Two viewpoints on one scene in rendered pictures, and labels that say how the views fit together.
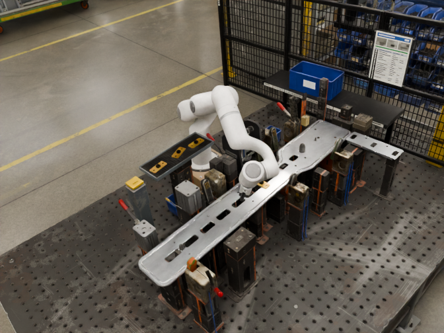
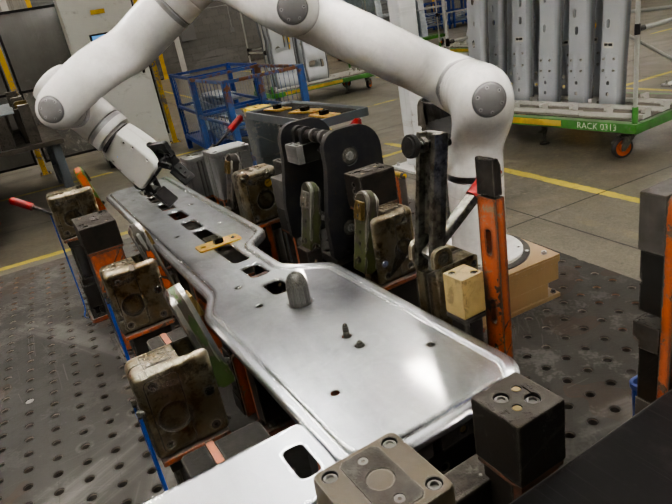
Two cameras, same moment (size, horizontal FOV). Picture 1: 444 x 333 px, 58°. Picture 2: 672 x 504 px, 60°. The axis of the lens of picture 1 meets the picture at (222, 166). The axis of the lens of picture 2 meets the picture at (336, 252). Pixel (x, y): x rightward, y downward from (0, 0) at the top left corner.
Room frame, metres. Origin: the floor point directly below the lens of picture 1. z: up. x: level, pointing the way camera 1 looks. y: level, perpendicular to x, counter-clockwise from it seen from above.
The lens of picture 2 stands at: (1.96, -1.13, 1.37)
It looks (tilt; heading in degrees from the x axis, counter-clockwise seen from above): 22 degrees down; 106
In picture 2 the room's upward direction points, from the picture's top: 10 degrees counter-clockwise
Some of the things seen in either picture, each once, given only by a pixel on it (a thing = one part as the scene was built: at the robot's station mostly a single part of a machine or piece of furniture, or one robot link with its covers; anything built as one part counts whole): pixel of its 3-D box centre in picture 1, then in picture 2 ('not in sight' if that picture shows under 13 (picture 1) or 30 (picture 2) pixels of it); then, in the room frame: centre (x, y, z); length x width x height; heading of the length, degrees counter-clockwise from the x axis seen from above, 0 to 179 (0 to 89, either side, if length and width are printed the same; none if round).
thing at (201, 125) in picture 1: (203, 116); (476, 122); (1.96, 0.08, 1.11); 0.19 x 0.12 x 0.24; 107
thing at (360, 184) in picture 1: (358, 162); not in sight; (1.75, -0.78, 0.84); 0.11 x 0.06 x 0.29; 43
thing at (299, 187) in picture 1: (296, 211); (156, 350); (1.39, -0.35, 0.87); 0.12 x 0.09 x 0.35; 43
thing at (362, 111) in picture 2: (177, 154); (301, 113); (1.56, 0.21, 1.16); 0.37 x 0.14 x 0.02; 133
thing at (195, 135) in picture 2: not in sight; (219, 108); (-1.08, 5.63, 0.48); 1.20 x 0.80 x 0.95; 127
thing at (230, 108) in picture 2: not in sight; (252, 119); (-0.25, 4.50, 0.47); 1.20 x 0.80 x 0.95; 130
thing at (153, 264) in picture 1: (259, 187); (212, 244); (1.45, -0.18, 1.00); 1.38 x 0.22 x 0.02; 133
